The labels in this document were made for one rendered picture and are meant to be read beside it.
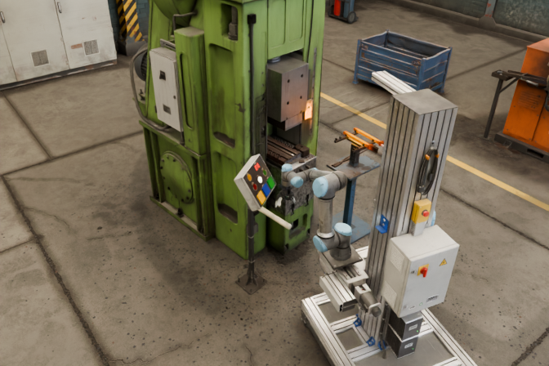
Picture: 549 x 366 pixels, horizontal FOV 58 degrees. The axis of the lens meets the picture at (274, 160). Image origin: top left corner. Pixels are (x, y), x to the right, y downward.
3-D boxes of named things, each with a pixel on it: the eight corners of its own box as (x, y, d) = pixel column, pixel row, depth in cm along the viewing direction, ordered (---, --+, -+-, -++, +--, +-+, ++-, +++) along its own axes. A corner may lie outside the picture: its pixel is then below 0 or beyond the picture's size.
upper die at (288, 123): (301, 122, 401) (302, 112, 396) (284, 131, 389) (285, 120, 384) (265, 106, 426) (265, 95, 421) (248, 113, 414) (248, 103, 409)
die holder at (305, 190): (314, 198, 449) (316, 156, 426) (285, 216, 426) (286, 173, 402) (270, 173, 482) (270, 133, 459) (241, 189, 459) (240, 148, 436)
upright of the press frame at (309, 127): (313, 216, 502) (329, -21, 380) (296, 227, 486) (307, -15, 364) (282, 197, 528) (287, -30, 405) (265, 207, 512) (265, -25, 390)
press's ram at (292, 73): (313, 107, 404) (316, 60, 383) (280, 122, 381) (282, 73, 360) (276, 91, 429) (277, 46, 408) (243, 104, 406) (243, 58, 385)
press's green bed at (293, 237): (310, 237, 474) (313, 198, 449) (283, 256, 452) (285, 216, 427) (270, 212, 507) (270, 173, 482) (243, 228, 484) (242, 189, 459)
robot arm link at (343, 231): (354, 243, 331) (356, 228, 324) (338, 251, 325) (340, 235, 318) (343, 234, 340) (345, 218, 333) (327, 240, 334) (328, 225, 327)
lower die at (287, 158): (300, 159, 420) (301, 151, 416) (283, 168, 408) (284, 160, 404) (265, 141, 445) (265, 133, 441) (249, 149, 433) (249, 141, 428)
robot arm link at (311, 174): (354, 168, 306) (311, 164, 350) (339, 173, 301) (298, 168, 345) (357, 185, 308) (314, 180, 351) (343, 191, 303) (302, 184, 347)
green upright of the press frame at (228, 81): (266, 247, 462) (267, -6, 339) (246, 261, 446) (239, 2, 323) (234, 225, 488) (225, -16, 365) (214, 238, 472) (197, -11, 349)
